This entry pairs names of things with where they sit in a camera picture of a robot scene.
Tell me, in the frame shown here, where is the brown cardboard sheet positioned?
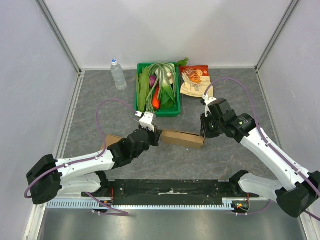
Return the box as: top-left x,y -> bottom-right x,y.
160,129 -> 205,149

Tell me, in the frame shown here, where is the small brown cardboard box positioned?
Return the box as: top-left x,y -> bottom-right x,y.
100,134 -> 122,151

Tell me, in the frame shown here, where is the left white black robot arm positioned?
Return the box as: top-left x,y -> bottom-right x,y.
24,127 -> 162,205

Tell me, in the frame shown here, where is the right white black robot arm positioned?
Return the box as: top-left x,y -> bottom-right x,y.
200,95 -> 320,218

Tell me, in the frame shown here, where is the green plastic crate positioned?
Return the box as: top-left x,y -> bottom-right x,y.
134,62 -> 181,118

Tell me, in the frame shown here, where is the orange carrot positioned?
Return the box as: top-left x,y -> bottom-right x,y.
151,85 -> 161,110

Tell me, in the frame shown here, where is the green bok choy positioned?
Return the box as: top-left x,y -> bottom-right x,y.
159,82 -> 176,110

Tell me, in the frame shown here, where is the orange beige snack bag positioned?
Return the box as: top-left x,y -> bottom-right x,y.
178,65 -> 211,98

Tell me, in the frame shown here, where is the green leafy vegetable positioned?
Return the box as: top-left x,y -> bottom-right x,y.
136,67 -> 150,112

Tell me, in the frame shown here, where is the purple onion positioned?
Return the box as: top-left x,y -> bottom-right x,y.
149,75 -> 158,88

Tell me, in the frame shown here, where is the white mushroom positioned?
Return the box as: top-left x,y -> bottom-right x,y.
166,72 -> 173,81

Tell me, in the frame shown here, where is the clear plastic water bottle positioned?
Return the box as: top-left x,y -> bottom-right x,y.
110,58 -> 127,91

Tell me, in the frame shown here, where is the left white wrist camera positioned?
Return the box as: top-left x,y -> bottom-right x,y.
135,111 -> 156,132

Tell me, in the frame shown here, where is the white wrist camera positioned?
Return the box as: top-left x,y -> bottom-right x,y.
201,94 -> 217,118
135,111 -> 156,132

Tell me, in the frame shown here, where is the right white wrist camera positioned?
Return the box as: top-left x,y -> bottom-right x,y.
201,94 -> 217,118

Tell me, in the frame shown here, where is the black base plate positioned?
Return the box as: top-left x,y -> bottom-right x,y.
92,179 -> 247,206

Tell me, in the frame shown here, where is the grey slotted cable duct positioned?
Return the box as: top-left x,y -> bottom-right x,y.
46,198 -> 235,211

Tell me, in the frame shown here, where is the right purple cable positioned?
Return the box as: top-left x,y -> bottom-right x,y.
202,77 -> 320,222

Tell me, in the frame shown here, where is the purple cable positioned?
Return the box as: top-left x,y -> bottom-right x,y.
202,77 -> 320,222
23,99 -> 130,216

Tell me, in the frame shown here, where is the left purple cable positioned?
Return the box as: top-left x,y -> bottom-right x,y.
23,99 -> 130,216

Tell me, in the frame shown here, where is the right aluminium frame post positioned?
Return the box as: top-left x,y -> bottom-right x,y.
254,0 -> 301,74

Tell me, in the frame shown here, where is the aluminium frame post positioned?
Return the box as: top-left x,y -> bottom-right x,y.
35,0 -> 82,75
254,0 -> 301,74

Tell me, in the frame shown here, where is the left aluminium frame post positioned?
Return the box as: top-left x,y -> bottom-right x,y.
35,0 -> 82,75

